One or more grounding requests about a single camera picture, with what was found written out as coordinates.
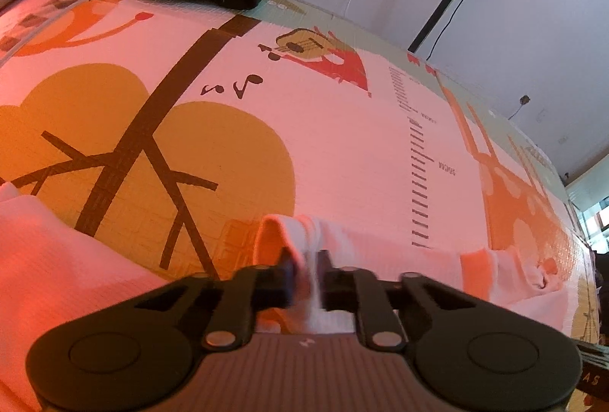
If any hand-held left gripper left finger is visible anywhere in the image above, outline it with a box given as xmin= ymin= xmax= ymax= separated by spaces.
xmin=136 ymin=248 xmax=300 ymax=350

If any white baby bodysuit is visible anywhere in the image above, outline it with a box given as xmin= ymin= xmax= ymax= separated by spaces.
xmin=254 ymin=213 xmax=579 ymax=337

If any dark cloth heap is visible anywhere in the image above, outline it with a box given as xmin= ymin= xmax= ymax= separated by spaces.
xmin=590 ymin=245 xmax=609 ymax=299

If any printed play mat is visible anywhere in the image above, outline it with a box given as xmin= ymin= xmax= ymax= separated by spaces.
xmin=0 ymin=0 xmax=609 ymax=412

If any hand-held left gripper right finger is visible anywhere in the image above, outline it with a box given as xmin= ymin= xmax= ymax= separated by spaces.
xmin=318 ymin=249 xmax=481 ymax=351

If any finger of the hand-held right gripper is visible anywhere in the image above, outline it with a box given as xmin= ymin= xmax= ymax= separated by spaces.
xmin=578 ymin=340 xmax=609 ymax=394

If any white door frame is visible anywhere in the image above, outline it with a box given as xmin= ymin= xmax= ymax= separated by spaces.
xmin=566 ymin=184 xmax=609 ymax=246

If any folded white garment pile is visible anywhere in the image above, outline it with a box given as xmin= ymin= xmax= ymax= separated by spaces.
xmin=0 ymin=184 xmax=191 ymax=412

